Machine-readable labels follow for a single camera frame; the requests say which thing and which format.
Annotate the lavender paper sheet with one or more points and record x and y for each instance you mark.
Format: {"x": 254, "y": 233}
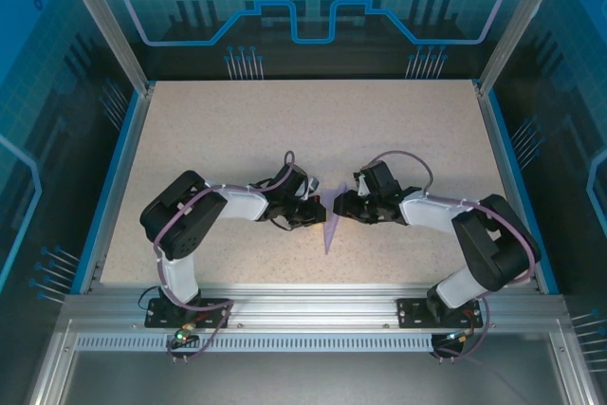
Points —
{"x": 329, "y": 234}

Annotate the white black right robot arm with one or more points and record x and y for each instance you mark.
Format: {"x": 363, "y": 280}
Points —
{"x": 427, "y": 208}

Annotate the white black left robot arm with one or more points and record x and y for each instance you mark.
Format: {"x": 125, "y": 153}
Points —
{"x": 180, "y": 277}

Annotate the blue printed gear panel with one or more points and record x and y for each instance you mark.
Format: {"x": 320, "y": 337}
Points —
{"x": 303, "y": 61}

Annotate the small connector with orange plug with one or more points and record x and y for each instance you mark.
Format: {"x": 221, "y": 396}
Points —
{"x": 459, "y": 336}

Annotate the small connector with green light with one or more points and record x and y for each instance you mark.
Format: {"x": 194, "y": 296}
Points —
{"x": 183, "y": 334}

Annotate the blue printed side panel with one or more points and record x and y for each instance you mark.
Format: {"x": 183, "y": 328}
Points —
{"x": 569, "y": 139}
{"x": 42, "y": 139}

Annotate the wide aluminium frame rail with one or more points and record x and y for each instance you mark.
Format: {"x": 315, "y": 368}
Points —
{"x": 308, "y": 310}

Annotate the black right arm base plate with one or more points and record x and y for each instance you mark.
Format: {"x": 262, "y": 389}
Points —
{"x": 412, "y": 314}

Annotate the aluminium side rail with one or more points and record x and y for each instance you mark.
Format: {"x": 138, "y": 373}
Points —
{"x": 509, "y": 182}
{"x": 118, "y": 182}

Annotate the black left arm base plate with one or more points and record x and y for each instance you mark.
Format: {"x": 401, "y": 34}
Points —
{"x": 159, "y": 315}

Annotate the aluminium frame post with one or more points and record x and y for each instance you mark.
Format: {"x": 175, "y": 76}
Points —
{"x": 519, "y": 30}
{"x": 109, "y": 30}

